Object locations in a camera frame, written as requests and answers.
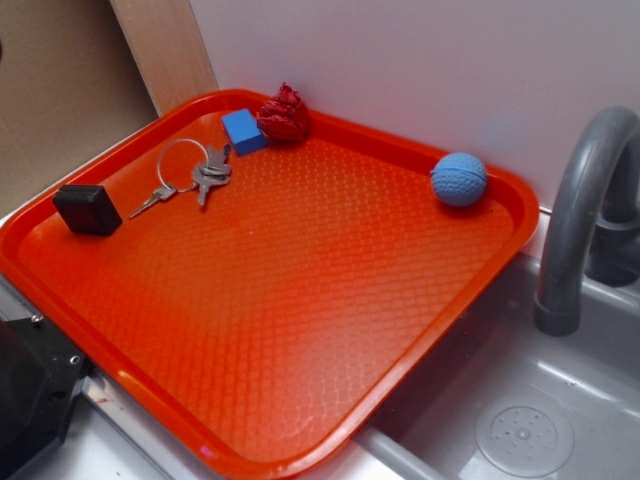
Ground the small black box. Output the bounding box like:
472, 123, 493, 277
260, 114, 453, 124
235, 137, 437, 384
53, 185, 123, 236

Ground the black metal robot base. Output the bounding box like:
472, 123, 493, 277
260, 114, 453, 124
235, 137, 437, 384
1, 318, 89, 479

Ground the orange plastic tray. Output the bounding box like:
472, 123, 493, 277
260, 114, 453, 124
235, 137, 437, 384
1, 90, 539, 479

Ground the bunch of silver keys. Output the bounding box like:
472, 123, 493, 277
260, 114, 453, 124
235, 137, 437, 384
192, 144, 232, 207

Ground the crumpled red paper ball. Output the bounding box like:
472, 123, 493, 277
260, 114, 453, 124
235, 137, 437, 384
257, 82, 310, 142

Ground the blue rectangular block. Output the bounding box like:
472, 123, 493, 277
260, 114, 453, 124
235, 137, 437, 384
221, 109, 267, 156

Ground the blue dimpled ball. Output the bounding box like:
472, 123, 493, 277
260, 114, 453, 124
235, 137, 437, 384
430, 152, 488, 207

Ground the single silver key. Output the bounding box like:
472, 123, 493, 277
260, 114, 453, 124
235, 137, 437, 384
129, 184, 177, 219

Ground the grey plastic sink basin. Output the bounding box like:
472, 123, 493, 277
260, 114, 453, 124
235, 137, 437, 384
349, 252, 640, 480

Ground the light wooden board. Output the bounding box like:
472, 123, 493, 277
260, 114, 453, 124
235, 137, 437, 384
110, 0, 218, 116

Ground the grey curved faucet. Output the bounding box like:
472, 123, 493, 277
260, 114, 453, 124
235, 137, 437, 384
534, 106, 639, 337

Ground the round sink drain cover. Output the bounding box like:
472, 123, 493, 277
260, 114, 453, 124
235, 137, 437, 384
475, 396, 574, 479

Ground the silver key ring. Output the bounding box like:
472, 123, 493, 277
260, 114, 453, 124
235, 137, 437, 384
156, 138, 207, 193

